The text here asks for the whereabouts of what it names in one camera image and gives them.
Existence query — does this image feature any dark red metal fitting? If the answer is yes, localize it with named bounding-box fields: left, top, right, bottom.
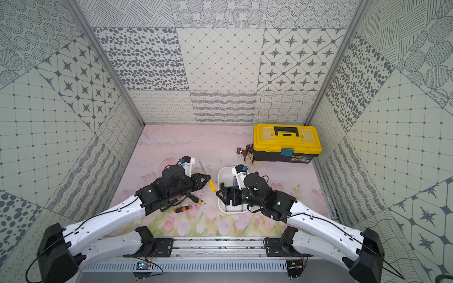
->
left=236, top=145, right=251, bottom=159

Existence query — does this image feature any yellow black toolbox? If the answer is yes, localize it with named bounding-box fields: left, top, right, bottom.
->
left=251, top=124, right=322, bottom=163

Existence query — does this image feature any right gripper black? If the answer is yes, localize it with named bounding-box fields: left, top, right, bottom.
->
left=216, top=185, right=265, bottom=208

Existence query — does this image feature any small orange black screwdriver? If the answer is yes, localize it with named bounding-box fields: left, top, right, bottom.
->
left=174, top=204, right=204, bottom=213

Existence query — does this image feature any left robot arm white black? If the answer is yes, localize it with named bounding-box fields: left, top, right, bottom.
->
left=33, top=164, right=211, bottom=283

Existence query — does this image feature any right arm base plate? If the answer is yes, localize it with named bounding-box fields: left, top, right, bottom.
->
left=263, top=227, right=313, bottom=258

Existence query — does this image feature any white plastic storage box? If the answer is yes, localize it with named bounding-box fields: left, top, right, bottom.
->
left=217, top=166, right=248, bottom=215

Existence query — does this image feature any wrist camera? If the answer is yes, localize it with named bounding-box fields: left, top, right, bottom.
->
left=231, top=165, right=248, bottom=189
left=178, top=156, right=195, bottom=177

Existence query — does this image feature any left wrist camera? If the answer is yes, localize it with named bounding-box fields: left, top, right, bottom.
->
left=178, top=156, right=195, bottom=177

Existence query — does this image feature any black yellow dotted screwdriver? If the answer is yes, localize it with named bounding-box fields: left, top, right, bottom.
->
left=160, top=199, right=178, bottom=212

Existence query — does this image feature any yellow slim screwdriver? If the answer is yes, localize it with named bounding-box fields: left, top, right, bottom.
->
left=197, top=160, right=217, bottom=193

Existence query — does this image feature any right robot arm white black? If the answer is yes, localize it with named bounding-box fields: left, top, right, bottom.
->
left=217, top=173, right=385, bottom=283

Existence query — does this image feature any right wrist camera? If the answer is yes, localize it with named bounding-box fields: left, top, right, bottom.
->
left=231, top=165, right=248, bottom=189

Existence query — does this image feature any aluminium mounting rail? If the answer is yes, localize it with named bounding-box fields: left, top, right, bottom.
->
left=72, top=235, right=365, bottom=262

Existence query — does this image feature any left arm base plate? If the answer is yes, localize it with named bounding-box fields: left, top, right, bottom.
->
left=124, top=226, right=175, bottom=258

